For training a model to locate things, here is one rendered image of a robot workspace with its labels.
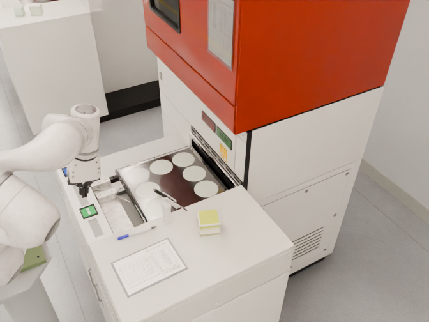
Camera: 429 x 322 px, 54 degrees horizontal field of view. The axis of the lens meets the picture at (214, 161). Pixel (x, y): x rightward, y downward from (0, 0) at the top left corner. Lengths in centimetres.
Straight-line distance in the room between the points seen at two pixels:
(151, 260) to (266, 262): 38
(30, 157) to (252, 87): 78
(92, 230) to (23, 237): 65
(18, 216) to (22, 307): 98
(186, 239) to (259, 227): 27
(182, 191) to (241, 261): 46
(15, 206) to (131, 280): 59
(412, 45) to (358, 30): 122
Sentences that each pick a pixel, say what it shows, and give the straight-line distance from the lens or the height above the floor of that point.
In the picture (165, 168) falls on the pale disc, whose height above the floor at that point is 90.
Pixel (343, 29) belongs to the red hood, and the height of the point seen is 153.
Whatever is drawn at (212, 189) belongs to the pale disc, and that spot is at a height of 90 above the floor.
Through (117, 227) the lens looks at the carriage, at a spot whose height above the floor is 88.
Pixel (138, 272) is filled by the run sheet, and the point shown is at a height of 97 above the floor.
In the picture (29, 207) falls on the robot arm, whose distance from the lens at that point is 92.
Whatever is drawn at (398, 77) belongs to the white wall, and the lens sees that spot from 294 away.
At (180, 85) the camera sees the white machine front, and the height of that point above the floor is 113.
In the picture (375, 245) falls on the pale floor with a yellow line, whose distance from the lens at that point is 290.
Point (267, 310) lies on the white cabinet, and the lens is 176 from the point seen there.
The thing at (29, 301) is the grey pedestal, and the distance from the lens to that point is 186.
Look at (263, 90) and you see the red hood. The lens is 146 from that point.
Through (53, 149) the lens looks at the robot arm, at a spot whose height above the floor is 157.
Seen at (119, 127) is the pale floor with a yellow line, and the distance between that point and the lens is 370.
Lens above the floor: 212
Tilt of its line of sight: 40 degrees down
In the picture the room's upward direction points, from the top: 1 degrees clockwise
